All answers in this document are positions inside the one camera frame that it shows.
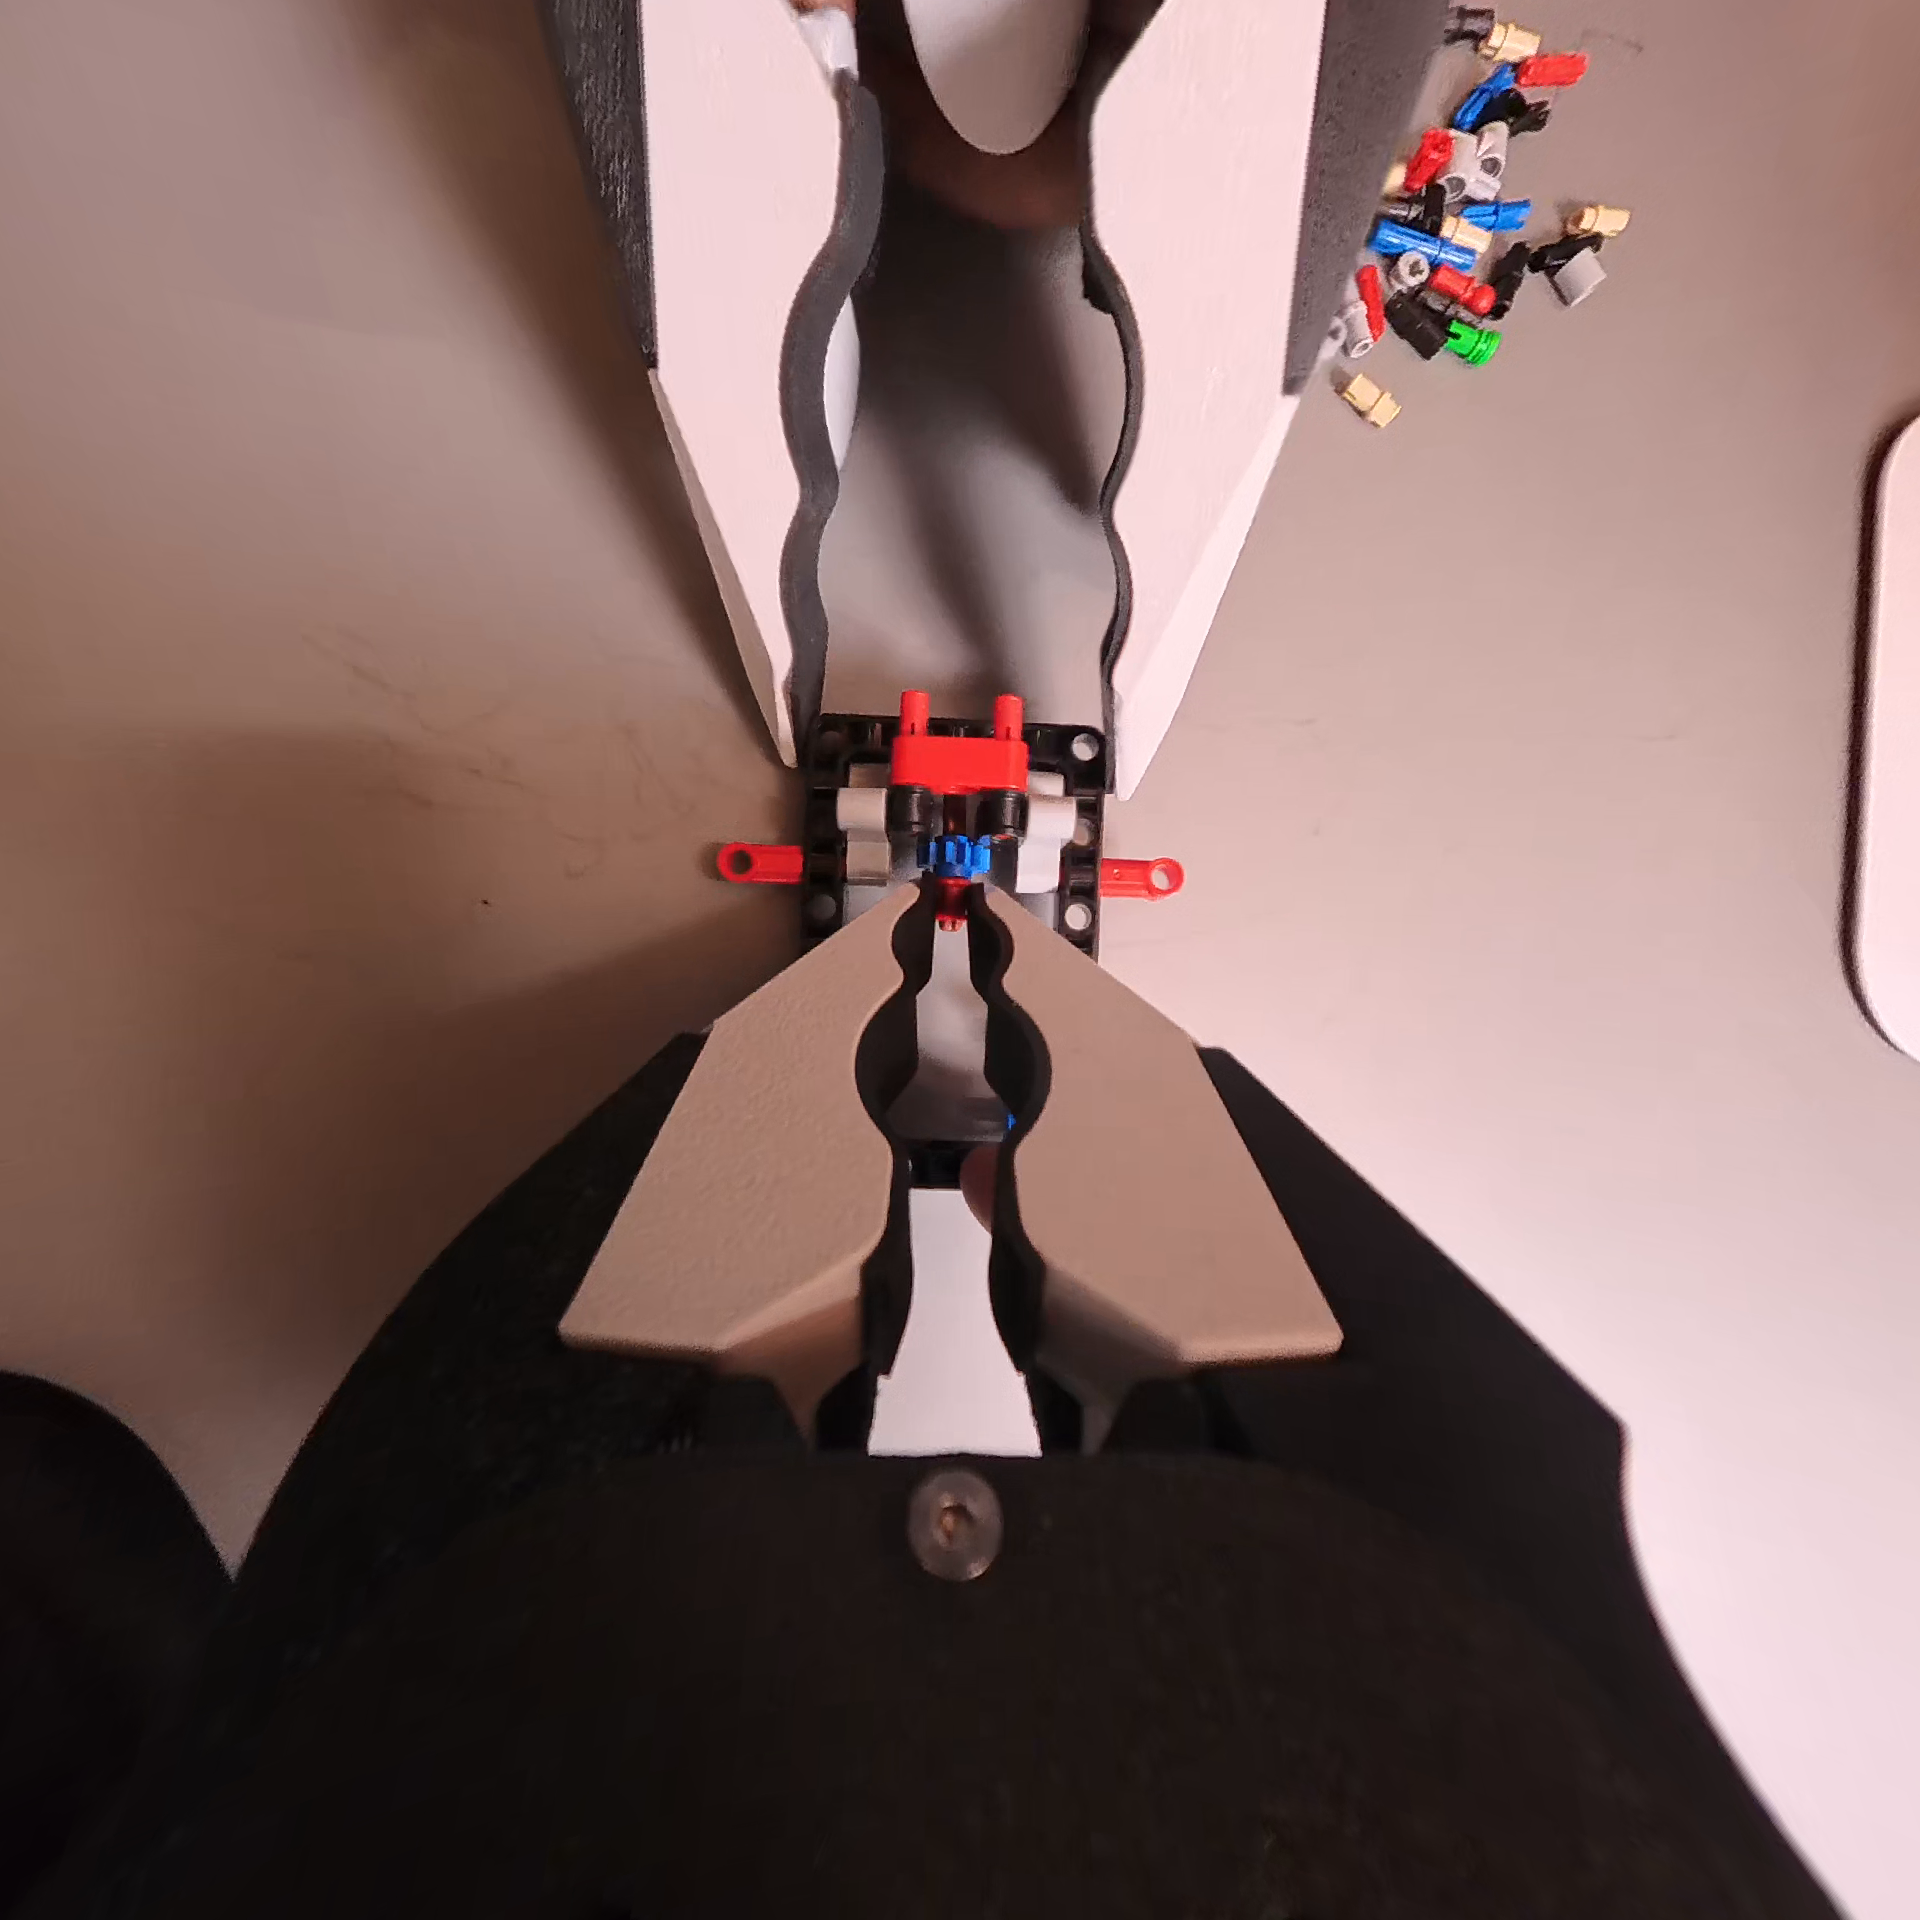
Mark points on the person's left hand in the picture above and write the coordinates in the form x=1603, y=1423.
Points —
x=989, y=187

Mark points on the white book stand base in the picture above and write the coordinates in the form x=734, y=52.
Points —
x=1893, y=752

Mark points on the black lego frame assembly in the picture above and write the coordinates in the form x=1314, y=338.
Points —
x=959, y=758

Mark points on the pile of small lego pieces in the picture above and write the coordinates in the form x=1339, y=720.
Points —
x=1442, y=240

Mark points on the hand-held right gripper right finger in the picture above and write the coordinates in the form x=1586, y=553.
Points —
x=1156, y=1200

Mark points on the dark cloth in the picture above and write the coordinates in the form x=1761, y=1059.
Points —
x=92, y=1649

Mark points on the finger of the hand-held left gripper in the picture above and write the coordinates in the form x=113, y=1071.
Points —
x=721, y=225
x=1215, y=270

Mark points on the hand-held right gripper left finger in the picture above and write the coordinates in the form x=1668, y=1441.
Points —
x=736, y=1185

